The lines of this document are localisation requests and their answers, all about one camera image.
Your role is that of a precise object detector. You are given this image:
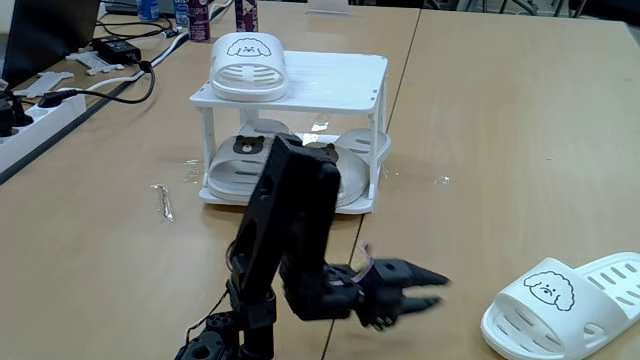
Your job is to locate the servo wire bundle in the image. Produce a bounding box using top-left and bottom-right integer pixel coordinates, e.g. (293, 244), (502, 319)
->
(183, 241), (375, 347)

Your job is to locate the white slipper with dog print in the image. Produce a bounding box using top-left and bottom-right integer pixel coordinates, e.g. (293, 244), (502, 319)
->
(208, 31), (290, 103)
(480, 251), (640, 360)

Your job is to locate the white power strip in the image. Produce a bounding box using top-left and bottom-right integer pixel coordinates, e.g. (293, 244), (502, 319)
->
(0, 92), (88, 174)

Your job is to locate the white flat plastic part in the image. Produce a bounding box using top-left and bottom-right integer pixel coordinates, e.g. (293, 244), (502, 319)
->
(13, 70), (76, 100)
(64, 49), (126, 77)

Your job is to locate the black power adapter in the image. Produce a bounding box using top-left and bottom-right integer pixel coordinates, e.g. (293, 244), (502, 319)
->
(90, 36), (143, 66)

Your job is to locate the thin black cable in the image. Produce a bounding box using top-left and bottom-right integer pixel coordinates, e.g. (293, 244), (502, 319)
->
(94, 13), (176, 42)

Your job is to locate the black plug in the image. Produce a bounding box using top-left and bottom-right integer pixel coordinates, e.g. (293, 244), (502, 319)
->
(0, 89), (34, 138)

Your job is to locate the black laptop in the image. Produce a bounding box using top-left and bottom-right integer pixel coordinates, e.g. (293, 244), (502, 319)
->
(2, 0), (102, 90)

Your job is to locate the black power cable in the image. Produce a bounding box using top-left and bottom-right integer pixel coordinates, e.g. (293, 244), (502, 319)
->
(37, 59), (157, 109)

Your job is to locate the blue drink can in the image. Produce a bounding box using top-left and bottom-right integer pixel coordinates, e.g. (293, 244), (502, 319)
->
(172, 0), (190, 28)
(136, 0), (161, 23)

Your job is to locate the white cable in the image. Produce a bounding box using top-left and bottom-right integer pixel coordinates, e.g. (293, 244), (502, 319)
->
(57, 0), (235, 96)

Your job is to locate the white card stand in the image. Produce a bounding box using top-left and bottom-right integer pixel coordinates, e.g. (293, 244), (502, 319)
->
(306, 0), (352, 16)

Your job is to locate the white two-shelf shoe rack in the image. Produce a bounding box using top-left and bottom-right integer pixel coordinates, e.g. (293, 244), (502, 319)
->
(188, 48), (392, 216)

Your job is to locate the purple drink can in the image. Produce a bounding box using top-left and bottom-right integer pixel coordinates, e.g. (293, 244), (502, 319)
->
(186, 0), (212, 43)
(234, 0), (260, 34)

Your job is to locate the grey slipper with bear badge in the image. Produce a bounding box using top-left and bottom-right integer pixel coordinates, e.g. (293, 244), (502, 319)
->
(302, 128), (392, 209)
(206, 118), (291, 205)

